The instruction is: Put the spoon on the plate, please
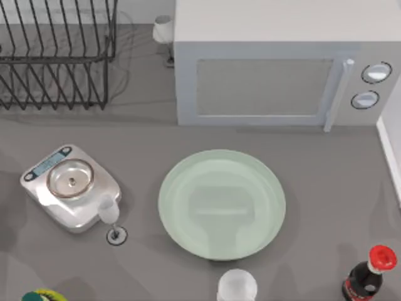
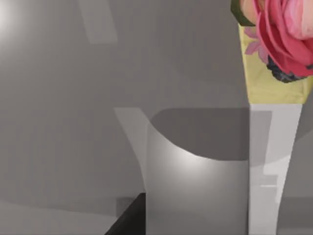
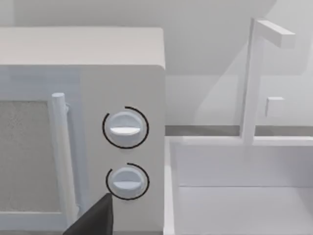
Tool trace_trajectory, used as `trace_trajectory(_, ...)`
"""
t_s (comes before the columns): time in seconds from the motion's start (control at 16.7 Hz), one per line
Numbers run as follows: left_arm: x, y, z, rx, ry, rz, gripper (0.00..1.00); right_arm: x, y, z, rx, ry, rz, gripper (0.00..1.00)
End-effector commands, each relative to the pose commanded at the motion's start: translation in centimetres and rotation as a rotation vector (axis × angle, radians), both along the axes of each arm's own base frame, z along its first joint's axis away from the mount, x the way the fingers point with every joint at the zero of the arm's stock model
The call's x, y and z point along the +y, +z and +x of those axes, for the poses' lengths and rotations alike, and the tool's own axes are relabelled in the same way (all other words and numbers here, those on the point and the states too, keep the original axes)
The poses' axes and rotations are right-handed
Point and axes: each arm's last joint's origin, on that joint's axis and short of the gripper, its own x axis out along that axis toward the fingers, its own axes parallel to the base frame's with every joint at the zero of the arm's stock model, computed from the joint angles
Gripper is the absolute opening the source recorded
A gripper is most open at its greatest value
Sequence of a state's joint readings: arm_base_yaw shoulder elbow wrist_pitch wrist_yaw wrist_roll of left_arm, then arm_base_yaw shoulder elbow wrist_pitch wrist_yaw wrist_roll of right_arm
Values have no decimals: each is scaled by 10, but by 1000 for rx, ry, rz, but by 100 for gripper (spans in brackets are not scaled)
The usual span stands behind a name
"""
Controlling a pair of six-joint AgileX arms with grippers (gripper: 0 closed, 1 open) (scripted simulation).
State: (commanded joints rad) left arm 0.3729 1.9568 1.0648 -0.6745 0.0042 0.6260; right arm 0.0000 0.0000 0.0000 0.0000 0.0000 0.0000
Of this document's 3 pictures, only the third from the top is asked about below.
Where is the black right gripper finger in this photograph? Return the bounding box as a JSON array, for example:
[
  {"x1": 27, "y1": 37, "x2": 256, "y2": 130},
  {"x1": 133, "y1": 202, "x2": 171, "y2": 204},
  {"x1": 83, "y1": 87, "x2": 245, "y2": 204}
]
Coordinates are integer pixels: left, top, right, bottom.
[{"x1": 63, "y1": 192, "x2": 115, "y2": 235}]

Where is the white microwave knob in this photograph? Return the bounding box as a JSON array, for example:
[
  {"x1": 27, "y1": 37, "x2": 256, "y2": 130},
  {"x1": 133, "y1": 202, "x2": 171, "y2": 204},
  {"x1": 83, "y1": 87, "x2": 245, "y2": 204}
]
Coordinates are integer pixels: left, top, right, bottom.
[
  {"x1": 109, "y1": 166, "x2": 148, "y2": 197},
  {"x1": 107, "y1": 111, "x2": 143, "y2": 145}
]

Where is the microwave oven door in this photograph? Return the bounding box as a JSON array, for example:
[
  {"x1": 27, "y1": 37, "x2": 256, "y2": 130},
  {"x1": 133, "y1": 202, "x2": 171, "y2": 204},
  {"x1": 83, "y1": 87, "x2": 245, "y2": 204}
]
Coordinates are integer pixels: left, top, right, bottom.
[{"x1": 0, "y1": 65, "x2": 85, "y2": 235}]

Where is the pale microwave oven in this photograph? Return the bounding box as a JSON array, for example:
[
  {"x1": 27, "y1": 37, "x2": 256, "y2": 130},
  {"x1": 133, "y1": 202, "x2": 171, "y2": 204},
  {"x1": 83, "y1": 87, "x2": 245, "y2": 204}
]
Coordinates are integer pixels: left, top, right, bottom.
[{"x1": 0, "y1": 26, "x2": 166, "y2": 235}]

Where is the white sink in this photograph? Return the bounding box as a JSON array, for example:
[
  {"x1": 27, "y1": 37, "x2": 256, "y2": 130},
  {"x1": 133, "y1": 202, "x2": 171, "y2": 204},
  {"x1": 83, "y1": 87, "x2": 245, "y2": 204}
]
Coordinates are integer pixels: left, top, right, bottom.
[{"x1": 163, "y1": 135, "x2": 313, "y2": 235}]

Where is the tall white tap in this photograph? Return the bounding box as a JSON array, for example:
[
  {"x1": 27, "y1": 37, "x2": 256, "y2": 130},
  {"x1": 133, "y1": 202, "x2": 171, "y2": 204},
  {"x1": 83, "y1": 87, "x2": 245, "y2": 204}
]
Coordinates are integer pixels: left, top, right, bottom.
[{"x1": 239, "y1": 17, "x2": 296, "y2": 145}]

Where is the white microwave door handle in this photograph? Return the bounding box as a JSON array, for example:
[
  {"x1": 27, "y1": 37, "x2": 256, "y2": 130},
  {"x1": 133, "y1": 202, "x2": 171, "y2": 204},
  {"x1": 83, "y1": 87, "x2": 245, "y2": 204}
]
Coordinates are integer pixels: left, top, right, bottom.
[{"x1": 51, "y1": 92, "x2": 80, "y2": 222}]

